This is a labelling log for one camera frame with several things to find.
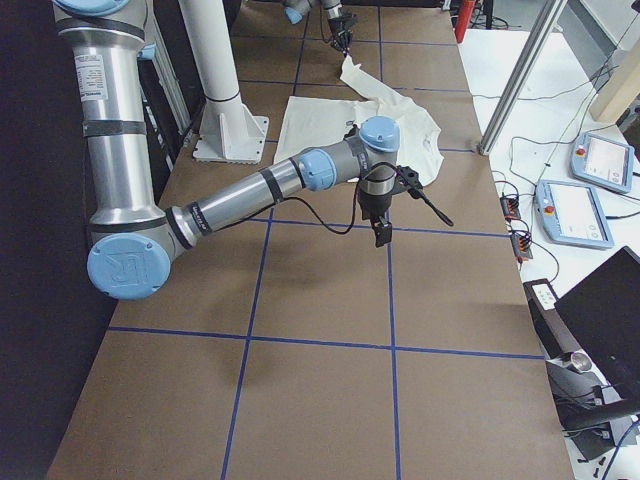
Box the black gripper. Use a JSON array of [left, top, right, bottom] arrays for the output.
[[357, 167, 396, 248], [328, 13, 357, 48]]

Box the cream long-sleeve cat shirt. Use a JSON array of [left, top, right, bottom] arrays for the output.
[[274, 57, 443, 185]]

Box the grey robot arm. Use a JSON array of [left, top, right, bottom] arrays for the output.
[[53, 1, 401, 300], [282, 0, 357, 55]]

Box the brown table cover mat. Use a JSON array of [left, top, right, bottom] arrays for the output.
[[48, 7, 573, 479]]

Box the near teach pendant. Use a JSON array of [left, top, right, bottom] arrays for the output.
[[534, 180, 614, 250]]

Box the teach pendant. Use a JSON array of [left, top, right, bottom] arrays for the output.
[[534, 180, 614, 250], [570, 133, 635, 194]]

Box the black monitor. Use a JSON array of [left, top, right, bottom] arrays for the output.
[[555, 246, 640, 398]]

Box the far teach pendant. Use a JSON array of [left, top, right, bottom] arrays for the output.
[[570, 133, 635, 194]]

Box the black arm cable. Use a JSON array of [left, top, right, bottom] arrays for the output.
[[277, 162, 455, 235]]

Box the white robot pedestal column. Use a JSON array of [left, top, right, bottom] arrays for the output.
[[180, 0, 269, 164]]

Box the aluminium frame post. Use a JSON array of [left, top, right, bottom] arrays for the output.
[[478, 0, 568, 156]]

